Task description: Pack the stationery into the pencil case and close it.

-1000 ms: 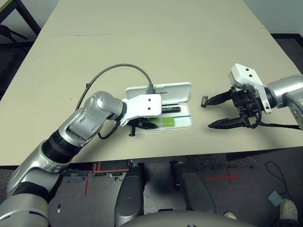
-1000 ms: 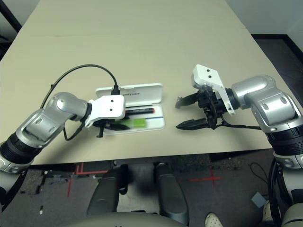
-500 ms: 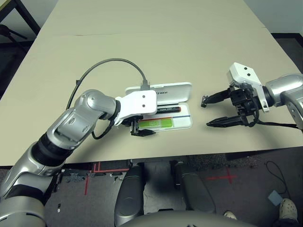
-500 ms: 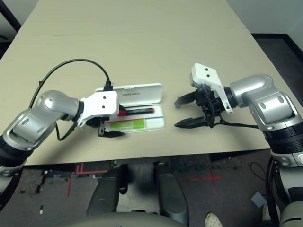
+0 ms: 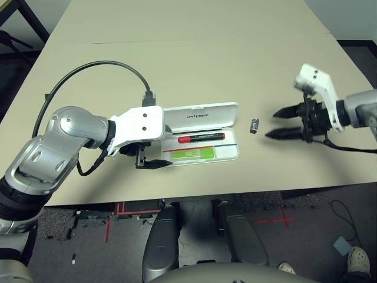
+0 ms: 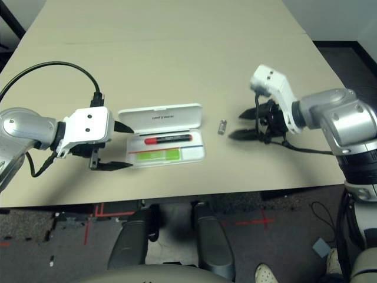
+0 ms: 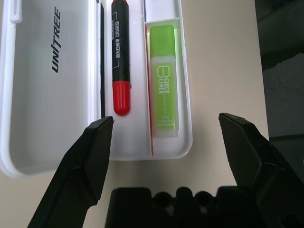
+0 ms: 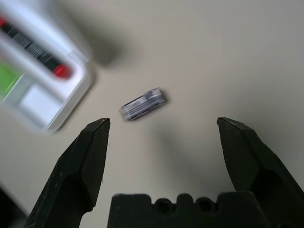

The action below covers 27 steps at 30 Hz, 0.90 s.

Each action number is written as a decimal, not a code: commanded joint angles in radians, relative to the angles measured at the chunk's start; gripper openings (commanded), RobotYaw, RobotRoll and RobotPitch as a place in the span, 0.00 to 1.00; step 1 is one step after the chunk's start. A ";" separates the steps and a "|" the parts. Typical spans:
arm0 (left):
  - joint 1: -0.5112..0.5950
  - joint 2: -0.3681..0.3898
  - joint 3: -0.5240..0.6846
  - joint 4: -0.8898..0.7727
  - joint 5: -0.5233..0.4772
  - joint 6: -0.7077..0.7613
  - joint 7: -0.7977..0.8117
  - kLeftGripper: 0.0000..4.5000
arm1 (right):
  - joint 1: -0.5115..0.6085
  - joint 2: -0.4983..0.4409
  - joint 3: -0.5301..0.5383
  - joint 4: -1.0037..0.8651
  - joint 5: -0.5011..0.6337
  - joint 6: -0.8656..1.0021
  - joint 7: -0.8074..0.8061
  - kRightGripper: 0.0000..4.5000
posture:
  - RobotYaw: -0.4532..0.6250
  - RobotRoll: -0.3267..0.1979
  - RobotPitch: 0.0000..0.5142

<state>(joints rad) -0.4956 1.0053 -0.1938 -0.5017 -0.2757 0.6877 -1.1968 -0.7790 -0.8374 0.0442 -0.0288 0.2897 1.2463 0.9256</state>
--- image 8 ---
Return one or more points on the red black marker pen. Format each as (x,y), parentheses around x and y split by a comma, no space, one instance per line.
(35,50)

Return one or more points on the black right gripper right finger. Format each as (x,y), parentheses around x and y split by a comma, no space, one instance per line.
(244,156)

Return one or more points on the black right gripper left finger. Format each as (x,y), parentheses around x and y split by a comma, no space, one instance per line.
(76,171)

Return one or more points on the white plastic pencil case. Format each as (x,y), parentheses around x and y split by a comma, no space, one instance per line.
(76,78)

